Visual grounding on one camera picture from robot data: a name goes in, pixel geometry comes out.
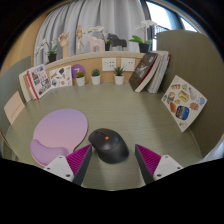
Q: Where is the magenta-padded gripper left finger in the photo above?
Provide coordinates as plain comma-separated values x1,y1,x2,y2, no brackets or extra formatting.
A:
43,143,94,187

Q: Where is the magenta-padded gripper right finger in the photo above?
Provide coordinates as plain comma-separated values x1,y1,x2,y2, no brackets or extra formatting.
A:
134,143,184,185

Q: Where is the black computer mouse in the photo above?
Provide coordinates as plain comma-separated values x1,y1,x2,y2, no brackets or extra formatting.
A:
87,127,130,165

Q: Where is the purple mouse pad with wrist rest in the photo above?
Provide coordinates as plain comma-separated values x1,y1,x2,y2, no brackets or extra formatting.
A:
29,108,89,168

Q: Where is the colourful food sticker sheet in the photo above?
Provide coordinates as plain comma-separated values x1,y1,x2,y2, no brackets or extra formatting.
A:
161,74,208,133

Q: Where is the pale pink card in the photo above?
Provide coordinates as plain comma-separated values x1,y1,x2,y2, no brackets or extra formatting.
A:
3,90,26,126

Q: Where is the orange book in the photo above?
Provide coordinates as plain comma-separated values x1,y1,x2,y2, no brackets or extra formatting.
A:
23,74,38,101

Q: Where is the small plant in white pot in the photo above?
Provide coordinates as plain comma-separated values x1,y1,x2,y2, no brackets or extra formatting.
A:
90,68,101,86
113,66,125,86
75,71,86,87

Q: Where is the photo cover magazine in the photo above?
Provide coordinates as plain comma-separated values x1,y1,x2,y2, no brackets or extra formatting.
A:
27,63,52,100

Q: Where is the white sticker sheet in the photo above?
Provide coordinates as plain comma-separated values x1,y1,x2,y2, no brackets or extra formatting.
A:
48,65,73,89

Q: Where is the black cover book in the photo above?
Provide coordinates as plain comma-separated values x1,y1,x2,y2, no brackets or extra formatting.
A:
128,52,160,93

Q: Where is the olive green divider panel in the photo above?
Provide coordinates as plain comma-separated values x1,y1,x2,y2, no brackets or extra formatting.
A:
0,55,33,134
156,29,224,158

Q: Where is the purple round number disc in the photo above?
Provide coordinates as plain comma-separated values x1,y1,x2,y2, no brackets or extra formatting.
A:
70,63,87,80

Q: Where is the white orchid in black pot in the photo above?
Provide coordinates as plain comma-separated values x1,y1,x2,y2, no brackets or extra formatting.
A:
87,25,113,52
34,38,59,64
128,19,158,54

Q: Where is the wooden hand model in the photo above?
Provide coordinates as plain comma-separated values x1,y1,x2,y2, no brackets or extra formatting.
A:
57,32,71,58

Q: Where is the pink horse figurine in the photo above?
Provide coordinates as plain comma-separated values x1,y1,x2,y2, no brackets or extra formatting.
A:
86,35,106,53

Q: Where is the black horse figurine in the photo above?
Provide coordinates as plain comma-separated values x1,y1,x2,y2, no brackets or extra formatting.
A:
107,33,128,51

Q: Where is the wooden artist mannequin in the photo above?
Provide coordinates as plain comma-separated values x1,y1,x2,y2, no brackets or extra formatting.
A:
75,23,86,54

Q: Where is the dark framed window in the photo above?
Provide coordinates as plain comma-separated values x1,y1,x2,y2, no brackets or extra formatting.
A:
146,0,201,51

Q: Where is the grey curtain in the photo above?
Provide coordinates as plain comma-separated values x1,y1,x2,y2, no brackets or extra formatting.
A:
33,0,148,66

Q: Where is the white wall socket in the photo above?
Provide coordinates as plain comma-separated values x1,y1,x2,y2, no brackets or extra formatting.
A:
120,57,136,72
101,57,118,72

